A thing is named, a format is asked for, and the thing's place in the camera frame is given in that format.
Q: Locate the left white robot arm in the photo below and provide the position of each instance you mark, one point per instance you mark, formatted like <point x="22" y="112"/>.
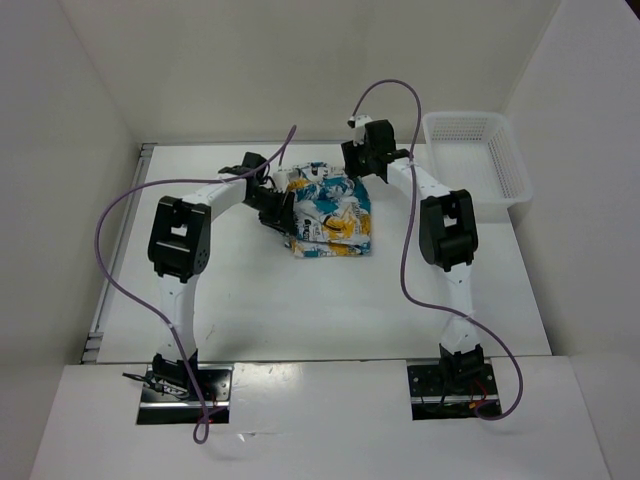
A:
<point x="180" y="249"/>

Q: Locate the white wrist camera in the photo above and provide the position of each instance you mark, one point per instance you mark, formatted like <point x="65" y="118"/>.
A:
<point x="357" y="124"/>
<point x="283" y="178"/>

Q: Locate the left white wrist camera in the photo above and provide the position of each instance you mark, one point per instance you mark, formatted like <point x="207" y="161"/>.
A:
<point x="283" y="178"/>

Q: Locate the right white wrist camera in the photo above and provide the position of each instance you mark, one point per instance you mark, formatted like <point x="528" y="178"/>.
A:
<point x="357" y="124"/>

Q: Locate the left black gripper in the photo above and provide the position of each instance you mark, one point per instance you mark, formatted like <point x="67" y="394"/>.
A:
<point x="281" y="219"/>

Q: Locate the aluminium table edge rail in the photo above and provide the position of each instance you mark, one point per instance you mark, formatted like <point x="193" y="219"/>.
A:
<point x="97" y="329"/>

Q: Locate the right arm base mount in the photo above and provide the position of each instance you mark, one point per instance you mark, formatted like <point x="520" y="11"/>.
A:
<point x="431" y="399"/>

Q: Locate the colourful printed shorts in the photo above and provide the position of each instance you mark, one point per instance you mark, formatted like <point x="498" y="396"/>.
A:
<point x="333" y="213"/>

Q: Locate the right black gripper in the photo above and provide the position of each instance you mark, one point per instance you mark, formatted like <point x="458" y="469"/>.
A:
<point x="352" y="166"/>

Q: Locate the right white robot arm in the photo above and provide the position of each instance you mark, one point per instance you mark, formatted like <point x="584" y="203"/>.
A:
<point x="447" y="238"/>

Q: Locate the white plastic basket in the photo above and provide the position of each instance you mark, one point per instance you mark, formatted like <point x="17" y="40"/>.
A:
<point x="477" y="151"/>

